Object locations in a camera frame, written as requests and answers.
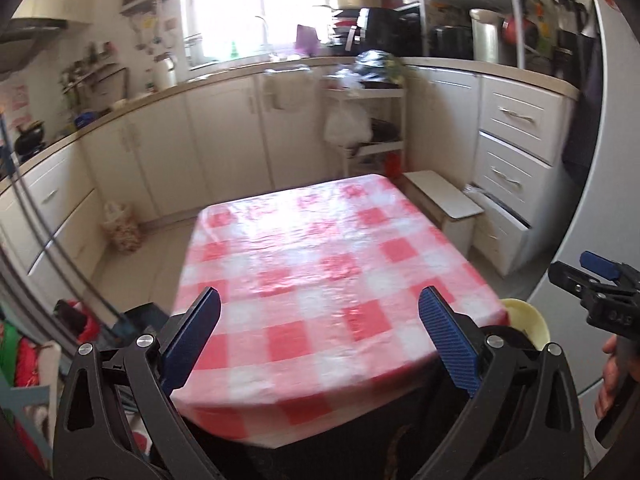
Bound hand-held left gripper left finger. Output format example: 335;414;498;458
52;286;222;480

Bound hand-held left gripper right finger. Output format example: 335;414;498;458
417;286;586;480

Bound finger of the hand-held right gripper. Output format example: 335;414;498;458
580;251;621;283
547;260;601;306

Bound pale yellow bin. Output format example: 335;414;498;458
500;297;551;351

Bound person's right hand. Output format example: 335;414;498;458
595;335;624;417

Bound white refrigerator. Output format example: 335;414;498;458
530;0;640;397

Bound floral waste bin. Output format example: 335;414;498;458
102;201;141;251

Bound white drawer unit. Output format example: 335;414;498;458
465;72;581;277

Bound red checkered tablecloth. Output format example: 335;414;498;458
170;174;511;448

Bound white step stool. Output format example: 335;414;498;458
402;170;485;257

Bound black hanging garment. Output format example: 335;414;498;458
560;5;606;187

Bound white base cabinets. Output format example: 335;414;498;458
0;57;483;291

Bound black frying pan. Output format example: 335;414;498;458
350;119;405;154

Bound white trolley rack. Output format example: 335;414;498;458
320;77;407;179

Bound white hanging plastic bag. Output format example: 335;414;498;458
324;102;374;145

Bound red cooking pot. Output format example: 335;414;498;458
502;15;541;51

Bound black wok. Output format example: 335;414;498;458
14;122;49;156

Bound white electric water boiler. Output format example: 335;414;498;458
470;8;504;64

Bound black cooking pot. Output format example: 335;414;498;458
430;25;474;60

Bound white bag on cabinet door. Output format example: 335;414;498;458
265;67;311;111

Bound white thermos jug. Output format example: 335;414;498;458
152;52;179;90

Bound small clear plastic bag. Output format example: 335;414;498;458
325;72;361;90

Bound black plastic bag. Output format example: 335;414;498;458
354;51;405;84

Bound black countertop oven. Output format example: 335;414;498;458
397;10;424;57

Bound metal faucet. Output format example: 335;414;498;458
255;15;271;56

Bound purple bag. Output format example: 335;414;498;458
295;24;321;56

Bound stacked dark trays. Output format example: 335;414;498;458
330;7;359;56

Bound grey range hood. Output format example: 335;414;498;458
0;17;69;76

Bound kitchen window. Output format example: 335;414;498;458
182;0;341;66

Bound folding frame rack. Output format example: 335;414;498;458
0;340;61;480

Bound wall utensil rack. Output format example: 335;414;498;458
60;42;129;111

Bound pink wall poster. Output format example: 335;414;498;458
0;85;29;126

